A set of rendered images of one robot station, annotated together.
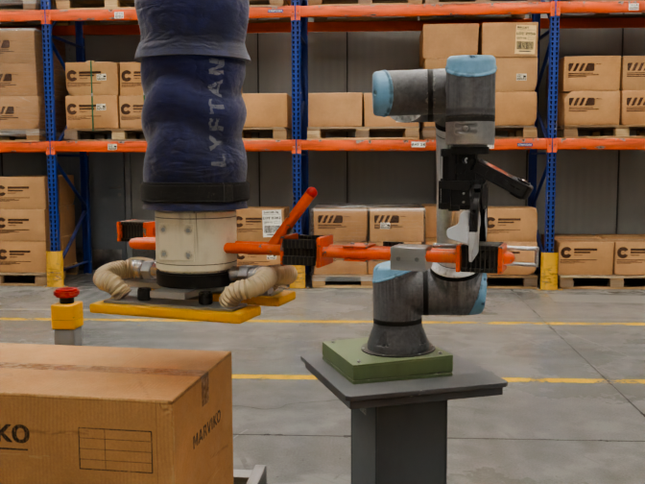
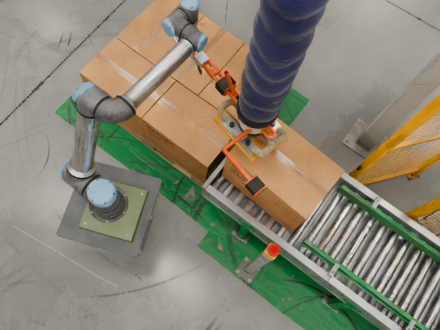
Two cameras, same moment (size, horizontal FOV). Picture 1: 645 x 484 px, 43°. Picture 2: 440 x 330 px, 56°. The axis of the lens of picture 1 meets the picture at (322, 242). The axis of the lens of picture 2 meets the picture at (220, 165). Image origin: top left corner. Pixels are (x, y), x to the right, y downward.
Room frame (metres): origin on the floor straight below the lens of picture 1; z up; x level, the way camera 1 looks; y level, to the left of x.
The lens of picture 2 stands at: (2.75, 0.50, 3.26)
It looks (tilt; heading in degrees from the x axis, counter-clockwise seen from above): 70 degrees down; 200
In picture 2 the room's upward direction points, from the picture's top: 12 degrees clockwise
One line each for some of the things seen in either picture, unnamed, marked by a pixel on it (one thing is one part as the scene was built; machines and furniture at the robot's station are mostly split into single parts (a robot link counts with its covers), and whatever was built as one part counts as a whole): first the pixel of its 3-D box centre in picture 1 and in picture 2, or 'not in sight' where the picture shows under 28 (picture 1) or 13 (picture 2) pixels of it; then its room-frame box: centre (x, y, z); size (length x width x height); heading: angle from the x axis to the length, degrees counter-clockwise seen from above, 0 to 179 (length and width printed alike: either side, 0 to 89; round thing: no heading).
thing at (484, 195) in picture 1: (465, 180); not in sight; (1.52, -0.27, 1.36); 0.09 x 0.08 x 0.12; 69
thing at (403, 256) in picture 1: (411, 256); (201, 59); (1.55, -0.17, 1.21); 0.07 x 0.07 x 0.04; 70
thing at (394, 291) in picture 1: (399, 288); (102, 194); (2.47, -0.24, 1.00); 0.17 x 0.15 x 0.18; 83
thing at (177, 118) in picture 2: not in sight; (184, 85); (1.31, -0.44, 0.34); 1.20 x 1.00 x 0.40; 84
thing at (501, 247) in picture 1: (481, 257); not in sight; (1.50, -0.30, 1.21); 0.08 x 0.07 x 0.05; 70
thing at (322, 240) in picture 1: (306, 250); (225, 84); (1.62, 0.03, 1.22); 0.10 x 0.08 x 0.06; 160
